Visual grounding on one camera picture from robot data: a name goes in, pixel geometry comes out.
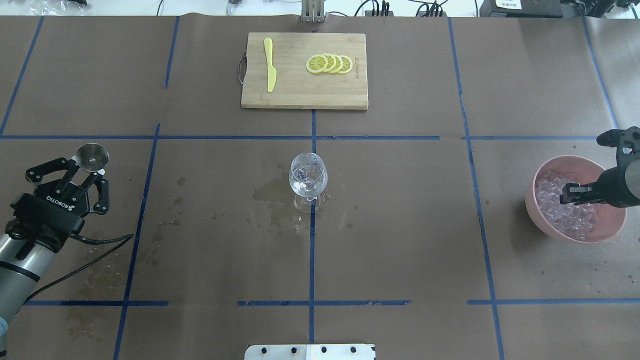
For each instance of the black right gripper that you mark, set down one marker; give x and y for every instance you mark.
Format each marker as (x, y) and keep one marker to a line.
(621, 186)

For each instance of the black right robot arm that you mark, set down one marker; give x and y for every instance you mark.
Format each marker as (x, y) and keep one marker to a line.
(633, 182)

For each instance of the clear plastic bag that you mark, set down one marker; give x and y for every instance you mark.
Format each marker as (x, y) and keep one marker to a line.
(52, 8)

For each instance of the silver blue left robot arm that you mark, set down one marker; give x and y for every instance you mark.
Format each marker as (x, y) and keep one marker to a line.
(23, 262)

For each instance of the bamboo cutting board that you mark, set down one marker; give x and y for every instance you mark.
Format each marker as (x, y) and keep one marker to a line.
(298, 89)

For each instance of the clear ice cubes pile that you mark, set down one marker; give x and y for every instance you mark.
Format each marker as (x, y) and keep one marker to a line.
(574, 221)

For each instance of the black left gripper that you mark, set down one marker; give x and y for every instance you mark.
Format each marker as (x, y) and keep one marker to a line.
(56, 199)

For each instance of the clear wine glass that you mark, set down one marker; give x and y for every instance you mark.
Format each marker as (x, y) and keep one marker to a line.
(308, 178)

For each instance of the steel double jigger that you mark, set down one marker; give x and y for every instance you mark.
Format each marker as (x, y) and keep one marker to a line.
(90, 158)

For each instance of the pink plastic bowl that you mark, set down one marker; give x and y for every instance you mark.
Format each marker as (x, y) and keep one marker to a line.
(611, 220)

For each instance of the aluminium frame post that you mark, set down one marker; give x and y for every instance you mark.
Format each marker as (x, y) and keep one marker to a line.
(313, 11)

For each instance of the black power adapter box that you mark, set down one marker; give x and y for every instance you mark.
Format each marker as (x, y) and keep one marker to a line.
(521, 9)

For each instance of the lemon slice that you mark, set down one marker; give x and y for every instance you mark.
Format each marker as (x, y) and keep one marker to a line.
(317, 64)
(346, 64)
(331, 62)
(337, 64)

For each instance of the yellow plastic knife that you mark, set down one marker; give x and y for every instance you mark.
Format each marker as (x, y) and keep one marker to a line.
(268, 47)

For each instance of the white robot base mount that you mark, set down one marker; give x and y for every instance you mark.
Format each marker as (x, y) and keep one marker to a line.
(347, 351)

